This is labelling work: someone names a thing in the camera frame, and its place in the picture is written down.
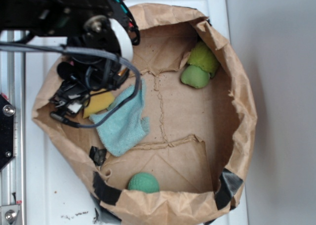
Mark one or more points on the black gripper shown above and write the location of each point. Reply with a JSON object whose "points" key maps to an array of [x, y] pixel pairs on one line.
{"points": [[82, 82]]}

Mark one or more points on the yellow sponge with green back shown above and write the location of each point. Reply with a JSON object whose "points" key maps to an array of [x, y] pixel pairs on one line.
{"points": [[99, 101]]}

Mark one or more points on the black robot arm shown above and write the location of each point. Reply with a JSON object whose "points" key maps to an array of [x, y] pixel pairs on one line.
{"points": [[98, 35]]}

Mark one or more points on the light blue knitted cloth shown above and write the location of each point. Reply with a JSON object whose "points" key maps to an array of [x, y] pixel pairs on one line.
{"points": [[126, 127]]}

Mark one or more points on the light green foam ball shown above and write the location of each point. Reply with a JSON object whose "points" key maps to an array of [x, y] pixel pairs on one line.
{"points": [[195, 77]]}

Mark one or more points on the yellow-green tennis ball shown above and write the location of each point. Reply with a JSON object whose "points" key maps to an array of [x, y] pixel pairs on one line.
{"points": [[202, 57]]}

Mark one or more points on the dark green dimpled ball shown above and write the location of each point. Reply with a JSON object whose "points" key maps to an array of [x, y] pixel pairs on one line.
{"points": [[144, 182]]}

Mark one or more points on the brown paper bag tray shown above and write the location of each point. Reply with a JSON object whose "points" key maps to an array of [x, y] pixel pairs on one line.
{"points": [[201, 140]]}

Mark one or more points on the aluminium frame rail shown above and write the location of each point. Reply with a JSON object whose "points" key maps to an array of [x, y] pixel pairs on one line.
{"points": [[12, 177]]}

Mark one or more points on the black metal bracket plate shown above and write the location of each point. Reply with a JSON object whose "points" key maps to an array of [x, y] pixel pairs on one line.
{"points": [[7, 130]]}

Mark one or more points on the silver corner bracket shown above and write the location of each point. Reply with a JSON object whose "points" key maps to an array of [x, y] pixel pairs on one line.
{"points": [[9, 214]]}

